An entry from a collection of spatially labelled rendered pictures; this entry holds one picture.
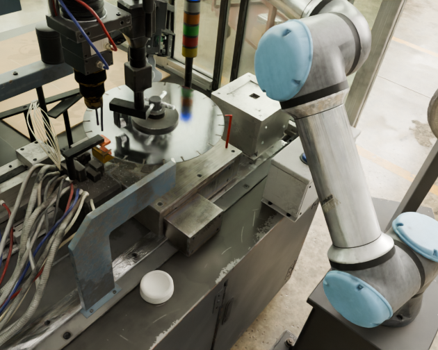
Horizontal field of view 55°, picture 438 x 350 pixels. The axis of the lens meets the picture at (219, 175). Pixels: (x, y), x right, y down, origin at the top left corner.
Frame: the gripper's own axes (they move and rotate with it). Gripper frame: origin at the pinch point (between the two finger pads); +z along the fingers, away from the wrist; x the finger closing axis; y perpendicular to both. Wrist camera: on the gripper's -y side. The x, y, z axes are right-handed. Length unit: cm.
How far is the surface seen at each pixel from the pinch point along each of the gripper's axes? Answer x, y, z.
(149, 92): 6.3, -0.3, 0.6
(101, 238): -29.9, 13.5, 26.0
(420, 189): 108, 77, 30
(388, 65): 292, 54, -37
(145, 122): -4.9, 5.9, 7.2
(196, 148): -4.5, 18.9, 11.2
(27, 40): 40, -75, -12
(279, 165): 9.0, 35.2, 14.1
